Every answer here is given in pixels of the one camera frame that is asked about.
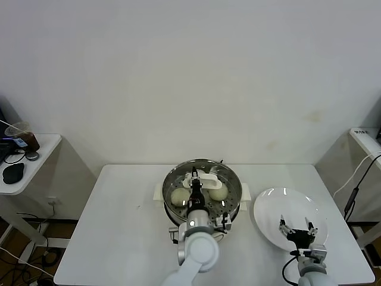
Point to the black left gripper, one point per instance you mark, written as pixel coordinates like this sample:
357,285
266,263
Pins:
196,199

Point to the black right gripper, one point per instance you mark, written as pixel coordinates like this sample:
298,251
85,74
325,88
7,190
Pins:
302,238

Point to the white steamed baozi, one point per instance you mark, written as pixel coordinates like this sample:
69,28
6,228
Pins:
179,197
218,194

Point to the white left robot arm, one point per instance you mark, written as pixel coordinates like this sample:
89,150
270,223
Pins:
199,251

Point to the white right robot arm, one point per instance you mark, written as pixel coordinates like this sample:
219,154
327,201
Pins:
315,277

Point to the stainless steel steamer basket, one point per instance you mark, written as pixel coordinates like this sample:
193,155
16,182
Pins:
170,212

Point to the white round plate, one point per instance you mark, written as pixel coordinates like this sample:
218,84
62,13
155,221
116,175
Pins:
274,214

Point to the white side table with label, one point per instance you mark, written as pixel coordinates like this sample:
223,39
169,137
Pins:
336,167

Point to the white side table with cup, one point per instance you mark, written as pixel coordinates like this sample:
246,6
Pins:
44,149

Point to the grey round disc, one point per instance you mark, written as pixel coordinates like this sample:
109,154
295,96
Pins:
32,156

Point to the plastic cup of iced coffee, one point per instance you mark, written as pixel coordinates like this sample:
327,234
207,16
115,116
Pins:
30,140

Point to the black computer mouse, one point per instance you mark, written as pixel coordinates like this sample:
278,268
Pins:
12,173

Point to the black electronic device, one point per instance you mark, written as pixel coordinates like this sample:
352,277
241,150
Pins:
6,146

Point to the white drinking straw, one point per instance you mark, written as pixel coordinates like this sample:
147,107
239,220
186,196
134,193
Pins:
7,123

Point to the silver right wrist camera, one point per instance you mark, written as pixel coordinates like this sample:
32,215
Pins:
317,252

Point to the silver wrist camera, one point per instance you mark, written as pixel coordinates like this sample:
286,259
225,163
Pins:
224,223
317,252

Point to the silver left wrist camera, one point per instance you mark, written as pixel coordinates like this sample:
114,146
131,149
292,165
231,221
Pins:
224,223

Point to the white wall socket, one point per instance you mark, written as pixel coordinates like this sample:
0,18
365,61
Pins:
53,202

